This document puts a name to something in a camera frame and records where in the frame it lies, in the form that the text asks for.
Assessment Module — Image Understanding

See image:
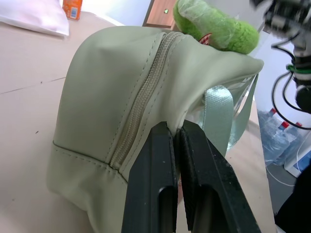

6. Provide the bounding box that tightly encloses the white box blue print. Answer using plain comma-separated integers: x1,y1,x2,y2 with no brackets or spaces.
283,126,311,177

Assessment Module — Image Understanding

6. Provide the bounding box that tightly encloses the orange box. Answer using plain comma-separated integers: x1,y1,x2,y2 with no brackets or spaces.
62,0,83,20

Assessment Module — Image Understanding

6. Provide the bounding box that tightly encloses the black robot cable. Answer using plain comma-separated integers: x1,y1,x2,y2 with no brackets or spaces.
271,36,311,131

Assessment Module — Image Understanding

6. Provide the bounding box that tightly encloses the light green zipper pouch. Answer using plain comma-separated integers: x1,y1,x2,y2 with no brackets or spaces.
46,26,265,233

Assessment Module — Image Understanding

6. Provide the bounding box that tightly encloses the white cable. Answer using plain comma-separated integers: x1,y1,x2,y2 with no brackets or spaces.
266,131,311,187

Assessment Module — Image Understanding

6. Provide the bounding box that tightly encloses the black robot body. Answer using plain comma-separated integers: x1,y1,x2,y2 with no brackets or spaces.
274,165,311,233

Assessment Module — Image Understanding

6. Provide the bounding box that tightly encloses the brown wooden cabinet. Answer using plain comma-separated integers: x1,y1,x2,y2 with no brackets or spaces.
142,0,178,30

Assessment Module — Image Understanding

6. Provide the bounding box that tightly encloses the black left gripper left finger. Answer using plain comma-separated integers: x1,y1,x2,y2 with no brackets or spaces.
121,121,178,233

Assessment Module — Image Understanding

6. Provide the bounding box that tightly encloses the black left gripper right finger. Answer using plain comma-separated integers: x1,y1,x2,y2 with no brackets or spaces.
176,119,262,233

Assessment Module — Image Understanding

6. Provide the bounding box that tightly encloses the clear water bottle red cap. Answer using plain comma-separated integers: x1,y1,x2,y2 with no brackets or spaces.
276,121,304,166
257,108,290,166

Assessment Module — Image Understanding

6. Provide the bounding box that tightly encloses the green plush keychain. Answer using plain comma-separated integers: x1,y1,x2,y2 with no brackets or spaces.
173,0,260,54

